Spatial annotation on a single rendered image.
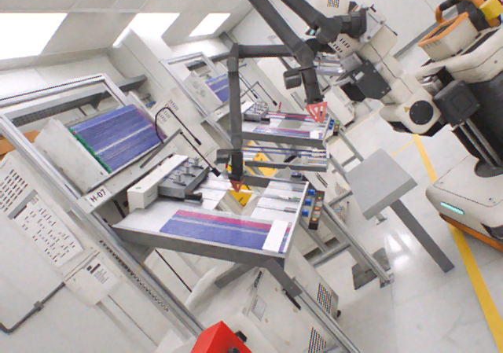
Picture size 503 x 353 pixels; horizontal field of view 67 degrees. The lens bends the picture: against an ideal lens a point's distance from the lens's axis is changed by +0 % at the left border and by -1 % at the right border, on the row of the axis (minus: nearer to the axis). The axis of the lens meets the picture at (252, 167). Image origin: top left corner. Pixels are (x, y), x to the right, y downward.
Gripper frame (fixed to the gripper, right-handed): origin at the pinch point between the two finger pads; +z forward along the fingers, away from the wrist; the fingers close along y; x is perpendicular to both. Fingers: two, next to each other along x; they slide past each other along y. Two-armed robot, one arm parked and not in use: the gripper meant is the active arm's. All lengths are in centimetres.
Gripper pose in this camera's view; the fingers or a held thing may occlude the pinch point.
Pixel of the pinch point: (237, 190)
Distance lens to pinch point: 190.4
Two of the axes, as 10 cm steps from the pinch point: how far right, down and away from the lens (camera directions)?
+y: -2.6, 3.5, -9.0
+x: 9.7, 1.0, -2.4
